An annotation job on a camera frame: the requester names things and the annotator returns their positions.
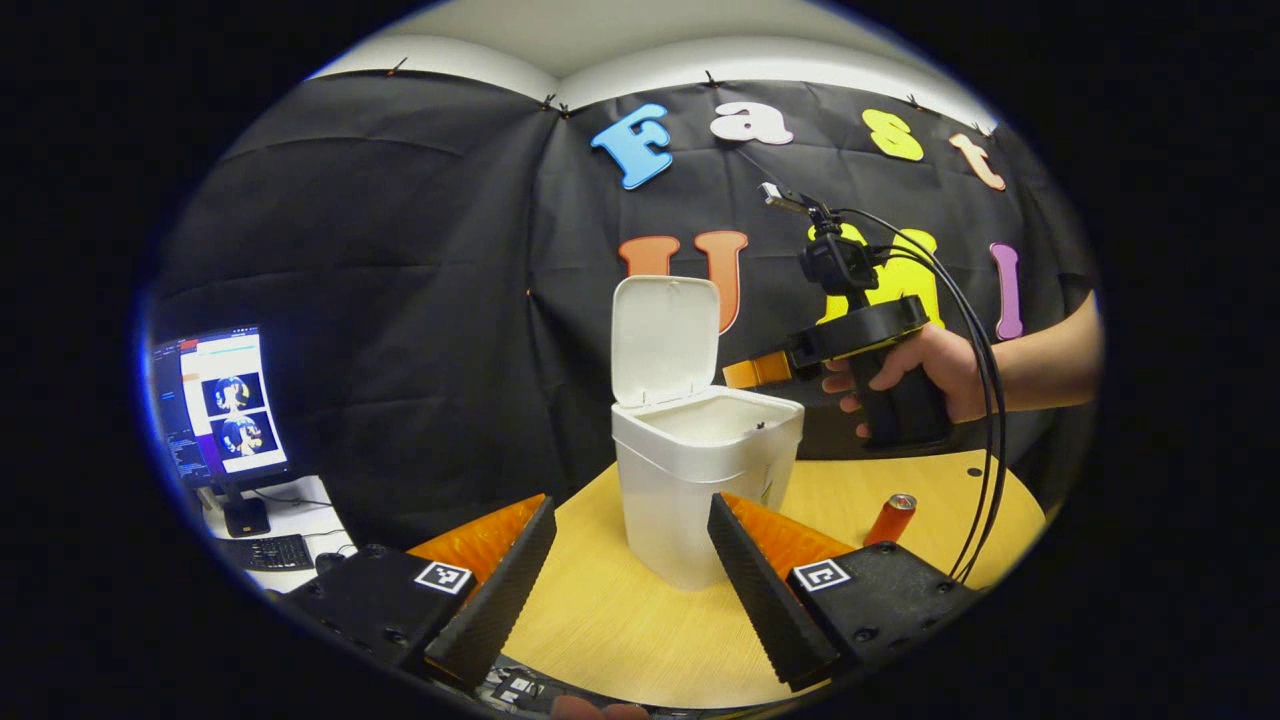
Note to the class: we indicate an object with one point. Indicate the computer monitor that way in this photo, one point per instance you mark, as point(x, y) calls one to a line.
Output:
point(235, 400)

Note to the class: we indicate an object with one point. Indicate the black backdrop cloth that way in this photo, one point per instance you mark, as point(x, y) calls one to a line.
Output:
point(420, 250)

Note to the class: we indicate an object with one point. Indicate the white side table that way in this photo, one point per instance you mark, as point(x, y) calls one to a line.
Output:
point(305, 520)

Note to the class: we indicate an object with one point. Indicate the black keyboard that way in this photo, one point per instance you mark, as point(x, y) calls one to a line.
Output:
point(265, 552)

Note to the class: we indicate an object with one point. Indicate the black monitor stand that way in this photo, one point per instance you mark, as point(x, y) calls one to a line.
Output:
point(243, 515)

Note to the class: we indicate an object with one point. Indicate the black computer mouse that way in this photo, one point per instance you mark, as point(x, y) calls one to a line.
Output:
point(330, 561)

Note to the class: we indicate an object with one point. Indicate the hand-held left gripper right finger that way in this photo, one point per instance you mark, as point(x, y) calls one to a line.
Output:
point(760, 600)

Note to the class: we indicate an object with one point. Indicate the white desktop garbage bin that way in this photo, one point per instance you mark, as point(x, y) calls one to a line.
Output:
point(690, 470)

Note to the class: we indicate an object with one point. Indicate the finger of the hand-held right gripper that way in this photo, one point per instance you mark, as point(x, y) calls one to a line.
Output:
point(760, 370)

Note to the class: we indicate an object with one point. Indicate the red pop can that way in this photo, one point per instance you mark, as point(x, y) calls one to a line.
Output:
point(890, 520)

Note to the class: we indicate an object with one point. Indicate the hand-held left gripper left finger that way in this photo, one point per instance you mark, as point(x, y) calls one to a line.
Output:
point(505, 600)

